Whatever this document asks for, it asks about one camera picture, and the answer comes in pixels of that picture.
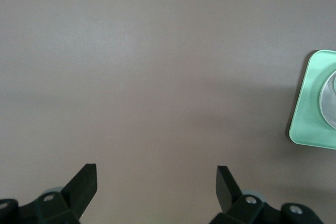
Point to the light green rectangular tray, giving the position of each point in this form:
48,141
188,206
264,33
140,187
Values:
307,119

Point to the beige round plate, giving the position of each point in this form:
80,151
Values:
329,103

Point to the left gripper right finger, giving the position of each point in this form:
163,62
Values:
236,205

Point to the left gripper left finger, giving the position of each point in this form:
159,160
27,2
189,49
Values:
65,203

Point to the brown table cover mat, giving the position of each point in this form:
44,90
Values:
131,64

